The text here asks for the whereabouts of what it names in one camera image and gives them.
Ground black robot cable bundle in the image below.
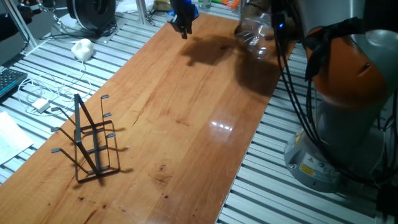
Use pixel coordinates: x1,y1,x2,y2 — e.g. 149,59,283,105
269,0,398,187

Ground aluminium upright post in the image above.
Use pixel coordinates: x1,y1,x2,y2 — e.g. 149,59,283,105
135,0,156,26

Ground black ring shaped device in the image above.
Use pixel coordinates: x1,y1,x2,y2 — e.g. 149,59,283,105
66,0,117,31

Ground orange green toy shovel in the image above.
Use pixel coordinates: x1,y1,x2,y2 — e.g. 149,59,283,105
214,0,240,9

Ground white rounded plastic lump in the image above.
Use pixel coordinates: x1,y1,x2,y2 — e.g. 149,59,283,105
70,38,95,62

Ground person's bare hand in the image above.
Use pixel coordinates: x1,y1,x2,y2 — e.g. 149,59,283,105
234,11,275,40

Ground thin metal rod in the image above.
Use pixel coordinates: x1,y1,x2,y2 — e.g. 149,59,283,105
37,2,71,32

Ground white charger adapter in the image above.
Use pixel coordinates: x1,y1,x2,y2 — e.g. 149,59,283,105
31,98,51,114

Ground white charger with cable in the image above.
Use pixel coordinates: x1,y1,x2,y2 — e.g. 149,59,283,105
17,58,93,118

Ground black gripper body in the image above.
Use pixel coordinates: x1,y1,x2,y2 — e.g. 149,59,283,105
169,0,198,23

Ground golden yellow packet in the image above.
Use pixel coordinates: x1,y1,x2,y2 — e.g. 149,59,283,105
154,0,174,12

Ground black computer keyboard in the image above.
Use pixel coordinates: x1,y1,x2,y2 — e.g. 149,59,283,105
0,67,29,99

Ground black wire cup rack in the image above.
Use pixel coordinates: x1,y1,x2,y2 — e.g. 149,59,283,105
50,93,121,184

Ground grey metal base plate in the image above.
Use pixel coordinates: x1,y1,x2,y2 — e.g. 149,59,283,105
51,14,128,44

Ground arm in black sleeve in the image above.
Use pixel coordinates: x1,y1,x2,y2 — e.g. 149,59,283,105
0,0,43,43

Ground slanted aluminium strut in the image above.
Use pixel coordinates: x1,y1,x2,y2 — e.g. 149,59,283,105
1,0,40,52

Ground white paper sheets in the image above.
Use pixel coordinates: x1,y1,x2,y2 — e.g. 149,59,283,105
0,111,34,166

